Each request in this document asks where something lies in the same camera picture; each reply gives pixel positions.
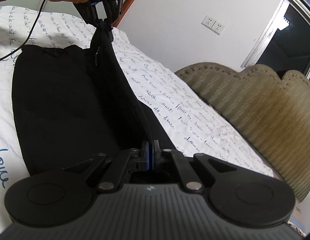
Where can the window with white frame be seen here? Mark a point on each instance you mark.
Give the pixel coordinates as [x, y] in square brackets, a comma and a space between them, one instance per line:
[285, 43]

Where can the olive upholstered headboard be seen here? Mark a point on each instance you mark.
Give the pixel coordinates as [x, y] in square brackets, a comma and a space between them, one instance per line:
[271, 112]

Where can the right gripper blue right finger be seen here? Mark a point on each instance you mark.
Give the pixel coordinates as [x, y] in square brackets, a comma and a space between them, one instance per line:
[156, 153]

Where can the white double wall socket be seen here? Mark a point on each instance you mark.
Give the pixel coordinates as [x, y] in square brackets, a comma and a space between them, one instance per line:
[214, 25]

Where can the black pants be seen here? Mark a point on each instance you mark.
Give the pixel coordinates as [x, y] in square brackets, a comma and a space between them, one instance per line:
[71, 104]

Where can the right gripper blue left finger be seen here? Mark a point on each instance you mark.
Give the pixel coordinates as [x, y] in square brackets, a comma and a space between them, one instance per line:
[145, 156]

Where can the white bedsheet with blue script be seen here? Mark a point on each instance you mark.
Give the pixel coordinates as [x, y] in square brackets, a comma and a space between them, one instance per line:
[192, 125]

